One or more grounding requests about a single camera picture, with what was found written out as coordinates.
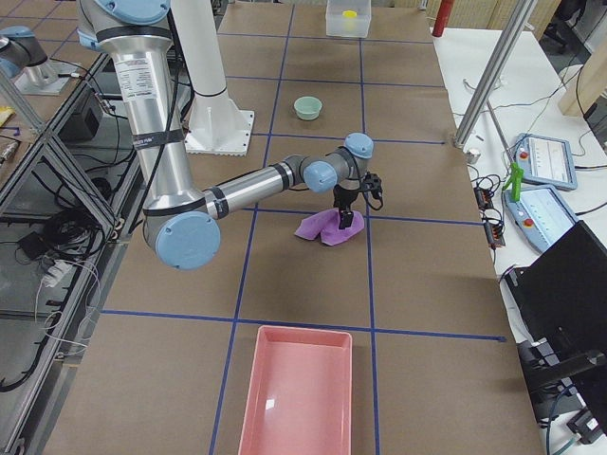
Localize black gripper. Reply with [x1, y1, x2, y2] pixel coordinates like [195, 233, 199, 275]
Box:
[333, 185, 360, 230]

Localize purple microfiber cloth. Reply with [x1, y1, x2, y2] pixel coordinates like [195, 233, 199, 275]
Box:
[294, 209, 365, 246]

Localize mint green bowl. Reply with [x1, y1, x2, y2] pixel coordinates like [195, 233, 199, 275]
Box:
[293, 96, 322, 121]

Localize yellow plastic cup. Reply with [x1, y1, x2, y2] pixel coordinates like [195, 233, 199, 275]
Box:
[342, 9, 358, 19]

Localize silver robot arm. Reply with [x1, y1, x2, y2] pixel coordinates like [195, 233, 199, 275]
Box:
[78, 1, 381, 270]

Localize green plastic clamp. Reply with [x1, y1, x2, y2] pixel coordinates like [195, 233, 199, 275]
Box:
[503, 162, 524, 202]

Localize pink plastic tray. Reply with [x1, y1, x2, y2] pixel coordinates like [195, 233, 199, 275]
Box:
[238, 325, 353, 455]

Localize near teach pendant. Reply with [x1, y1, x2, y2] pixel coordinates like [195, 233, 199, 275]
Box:
[504, 184, 579, 253]

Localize teach pendant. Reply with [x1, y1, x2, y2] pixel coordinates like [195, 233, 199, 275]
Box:
[504, 184, 579, 253]
[514, 133, 578, 191]

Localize clear plastic bin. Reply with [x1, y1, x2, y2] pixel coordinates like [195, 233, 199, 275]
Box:
[325, 0, 372, 38]

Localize far teach pendant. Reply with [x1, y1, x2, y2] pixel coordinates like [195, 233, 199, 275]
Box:
[514, 133, 578, 191]

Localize black monitor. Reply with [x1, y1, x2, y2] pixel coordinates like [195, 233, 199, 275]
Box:
[505, 221, 606, 429]

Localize red fire extinguisher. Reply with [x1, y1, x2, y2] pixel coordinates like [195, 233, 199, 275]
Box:
[432, 0, 455, 38]

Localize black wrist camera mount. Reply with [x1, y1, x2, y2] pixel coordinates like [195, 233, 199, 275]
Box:
[360, 172, 384, 211]

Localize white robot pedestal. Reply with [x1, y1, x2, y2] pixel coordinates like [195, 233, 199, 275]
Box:
[171, 0, 254, 156]

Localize aluminium frame post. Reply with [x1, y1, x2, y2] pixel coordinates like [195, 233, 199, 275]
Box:
[453, 0, 537, 149]

